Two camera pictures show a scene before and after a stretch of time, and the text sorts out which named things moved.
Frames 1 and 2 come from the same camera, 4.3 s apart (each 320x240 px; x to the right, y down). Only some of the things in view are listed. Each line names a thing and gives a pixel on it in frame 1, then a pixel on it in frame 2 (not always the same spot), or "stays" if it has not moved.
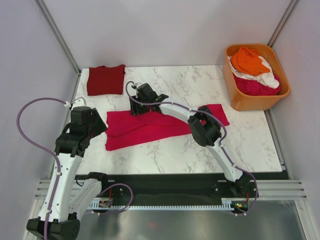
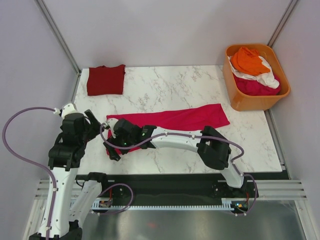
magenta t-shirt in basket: [254, 87] stays
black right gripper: [133, 104] to [113, 154]
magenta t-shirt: [126, 130] stays
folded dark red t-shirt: [103, 80] stays
